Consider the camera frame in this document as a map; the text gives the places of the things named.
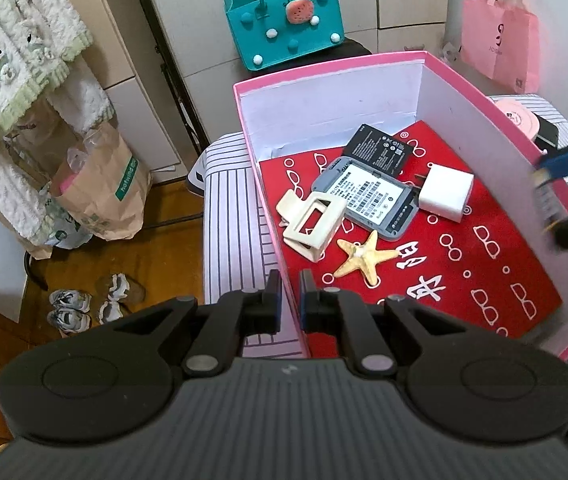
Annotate white charger plug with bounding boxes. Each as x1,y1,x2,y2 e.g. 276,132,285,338
411,162,476,225

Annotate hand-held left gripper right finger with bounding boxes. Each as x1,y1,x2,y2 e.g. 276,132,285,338
299,269,468,378

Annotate red printed cloth pouch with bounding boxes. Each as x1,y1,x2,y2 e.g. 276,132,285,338
259,120,564,359

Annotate black clothes rack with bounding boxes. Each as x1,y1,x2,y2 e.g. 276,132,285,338
23,249,50,292

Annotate beige wardrobe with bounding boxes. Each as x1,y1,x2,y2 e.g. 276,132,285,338
138,0,452,83

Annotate black stool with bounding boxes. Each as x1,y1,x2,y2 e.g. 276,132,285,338
336,37,374,59

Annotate cream starfish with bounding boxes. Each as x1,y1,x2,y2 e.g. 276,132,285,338
332,229,399,289

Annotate brown green-label paper bag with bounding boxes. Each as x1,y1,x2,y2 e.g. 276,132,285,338
50,122,154,241

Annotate pink round case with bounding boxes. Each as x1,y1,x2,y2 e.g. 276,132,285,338
492,99,540,141

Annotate white green-print plastic bag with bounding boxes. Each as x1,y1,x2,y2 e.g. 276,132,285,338
42,195,90,251

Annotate pink tote bag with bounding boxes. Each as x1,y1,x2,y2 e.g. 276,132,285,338
459,0,541,94

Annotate white floor scale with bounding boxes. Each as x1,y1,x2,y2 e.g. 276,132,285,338
188,149,210,196

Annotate black metal pole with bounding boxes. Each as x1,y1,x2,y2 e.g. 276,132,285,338
126,0,210,157

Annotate cream hair claw clip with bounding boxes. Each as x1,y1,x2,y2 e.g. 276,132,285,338
276,190,347,263

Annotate black power bank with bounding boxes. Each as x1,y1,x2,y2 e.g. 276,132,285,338
533,114,561,150

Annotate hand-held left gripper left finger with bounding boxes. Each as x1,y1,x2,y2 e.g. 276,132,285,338
112,269,283,379

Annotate pink cardboard box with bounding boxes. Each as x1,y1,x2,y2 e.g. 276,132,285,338
233,50,568,361

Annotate grey white sneaker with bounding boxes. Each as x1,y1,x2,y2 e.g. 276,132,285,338
46,307,90,336
48,288,90,311

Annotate teal felt handbag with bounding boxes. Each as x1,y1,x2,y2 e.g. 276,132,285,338
223,0,346,72

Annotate plain brown paper bag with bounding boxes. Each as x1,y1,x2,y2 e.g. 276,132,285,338
0,199,55,262

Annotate brown fleece slipper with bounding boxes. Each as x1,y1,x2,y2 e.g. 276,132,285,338
97,297,132,325
96,273,147,306

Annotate cream fleece pajama pants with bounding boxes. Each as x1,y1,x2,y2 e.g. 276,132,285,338
0,55,115,242

